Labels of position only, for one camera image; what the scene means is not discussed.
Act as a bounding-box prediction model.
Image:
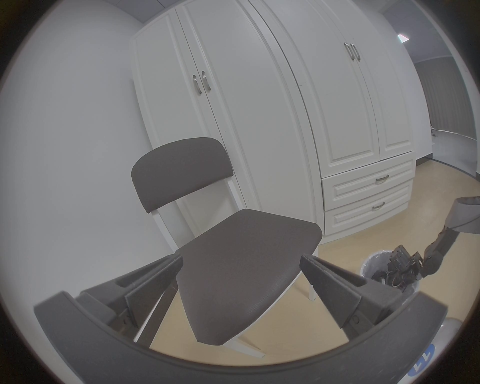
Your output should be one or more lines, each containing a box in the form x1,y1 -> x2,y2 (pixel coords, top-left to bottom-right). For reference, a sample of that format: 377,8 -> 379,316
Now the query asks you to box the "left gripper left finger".
80,253 -> 184,334

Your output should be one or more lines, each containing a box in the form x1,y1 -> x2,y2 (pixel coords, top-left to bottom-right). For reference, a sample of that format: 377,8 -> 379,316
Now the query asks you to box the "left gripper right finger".
299,253 -> 404,331

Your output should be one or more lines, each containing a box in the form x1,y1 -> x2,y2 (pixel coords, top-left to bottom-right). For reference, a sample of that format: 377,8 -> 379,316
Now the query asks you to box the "clear plastic bag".
361,249 -> 419,291

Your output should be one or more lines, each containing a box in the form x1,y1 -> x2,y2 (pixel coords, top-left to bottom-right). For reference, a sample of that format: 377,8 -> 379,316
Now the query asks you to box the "white trash bin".
361,249 -> 419,304

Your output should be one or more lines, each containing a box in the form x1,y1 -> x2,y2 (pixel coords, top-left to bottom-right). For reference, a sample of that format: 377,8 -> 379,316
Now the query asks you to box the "white chair dark grey seat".
130,137 -> 324,359

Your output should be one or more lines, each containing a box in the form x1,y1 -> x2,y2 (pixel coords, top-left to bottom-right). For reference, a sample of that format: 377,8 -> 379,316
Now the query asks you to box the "white wardrobe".
129,0 -> 417,246

